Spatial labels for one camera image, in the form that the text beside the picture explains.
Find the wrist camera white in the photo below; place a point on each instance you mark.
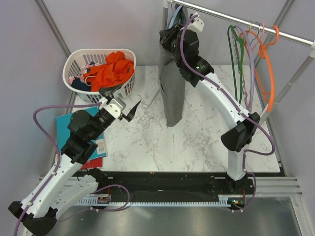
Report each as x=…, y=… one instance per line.
x=112, y=103
x=196, y=23

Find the light blue hanger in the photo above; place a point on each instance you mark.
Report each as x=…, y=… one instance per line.
x=176, y=17

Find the teal folder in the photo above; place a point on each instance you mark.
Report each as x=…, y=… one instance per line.
x=64, y=130

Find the green hanger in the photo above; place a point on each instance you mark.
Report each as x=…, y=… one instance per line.
x=237, y=48

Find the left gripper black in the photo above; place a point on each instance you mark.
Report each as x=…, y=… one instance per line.
x=108, y=92

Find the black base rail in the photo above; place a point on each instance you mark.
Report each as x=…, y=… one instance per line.
x=170, y=186

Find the navy pink garment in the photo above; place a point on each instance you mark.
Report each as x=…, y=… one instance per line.
x=80, y=82

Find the grey shorts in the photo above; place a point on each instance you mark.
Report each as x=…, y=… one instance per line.
x=172, y=84

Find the orange garment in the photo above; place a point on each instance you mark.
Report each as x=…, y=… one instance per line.
x=116, y=71

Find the orange hanger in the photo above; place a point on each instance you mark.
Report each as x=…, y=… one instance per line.
x=269, y=96

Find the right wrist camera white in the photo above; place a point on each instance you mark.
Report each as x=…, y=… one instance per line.
x=196, y=23

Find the metal clothes rack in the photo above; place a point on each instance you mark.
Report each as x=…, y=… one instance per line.
x=279, y=20

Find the lilac hanger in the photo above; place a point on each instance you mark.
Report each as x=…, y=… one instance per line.
x=250, y=55

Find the red folder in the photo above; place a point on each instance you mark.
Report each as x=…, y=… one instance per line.
x=95, y=163

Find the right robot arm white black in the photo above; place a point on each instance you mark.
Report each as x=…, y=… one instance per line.
x=179, y=63

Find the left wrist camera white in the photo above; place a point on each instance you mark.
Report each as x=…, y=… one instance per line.
x=112, y=103

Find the white cable duct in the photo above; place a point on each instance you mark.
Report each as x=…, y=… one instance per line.
x=94, y=201

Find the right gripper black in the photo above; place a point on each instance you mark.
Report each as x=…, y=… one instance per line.
x=167, y=35

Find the pink hanger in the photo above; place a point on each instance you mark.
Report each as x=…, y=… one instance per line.
x=262, y=29

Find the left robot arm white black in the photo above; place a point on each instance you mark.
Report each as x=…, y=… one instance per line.
x=42, y=208

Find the white laundry basket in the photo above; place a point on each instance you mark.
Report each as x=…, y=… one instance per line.
x=78, y=59

